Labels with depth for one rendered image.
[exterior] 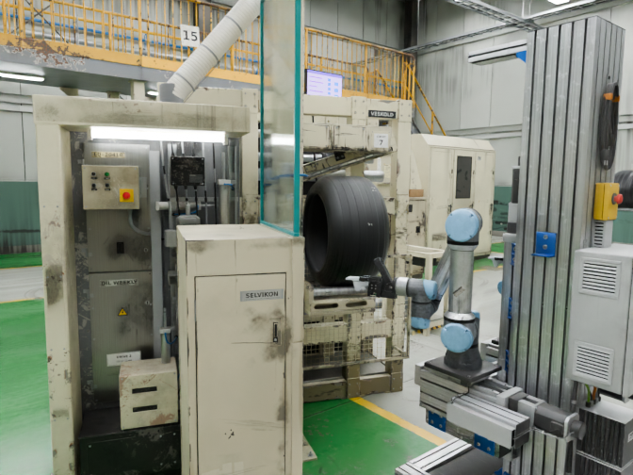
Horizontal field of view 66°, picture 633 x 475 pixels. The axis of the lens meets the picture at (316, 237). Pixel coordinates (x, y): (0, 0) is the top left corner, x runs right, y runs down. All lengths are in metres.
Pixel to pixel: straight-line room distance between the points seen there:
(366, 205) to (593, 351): 1.15
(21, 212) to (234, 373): 9.72
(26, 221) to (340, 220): 9.37
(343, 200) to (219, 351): 1.04
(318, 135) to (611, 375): 1.79
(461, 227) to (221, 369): 0.98
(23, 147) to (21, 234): 1.69
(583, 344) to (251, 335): 1.15
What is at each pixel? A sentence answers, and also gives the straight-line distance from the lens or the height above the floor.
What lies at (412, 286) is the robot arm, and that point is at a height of 1.05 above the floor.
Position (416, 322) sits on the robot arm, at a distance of 1.99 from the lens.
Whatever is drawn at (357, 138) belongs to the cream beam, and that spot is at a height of 1.71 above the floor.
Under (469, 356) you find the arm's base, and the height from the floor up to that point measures 0.77.
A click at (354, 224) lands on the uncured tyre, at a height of 1.25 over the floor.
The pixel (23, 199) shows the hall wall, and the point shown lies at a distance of 11.23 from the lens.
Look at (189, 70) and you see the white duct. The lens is 2.72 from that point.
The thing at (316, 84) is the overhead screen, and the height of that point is 2.70.
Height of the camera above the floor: 1.46
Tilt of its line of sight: 6 degrees down
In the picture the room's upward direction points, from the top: 1 degrees clockwise
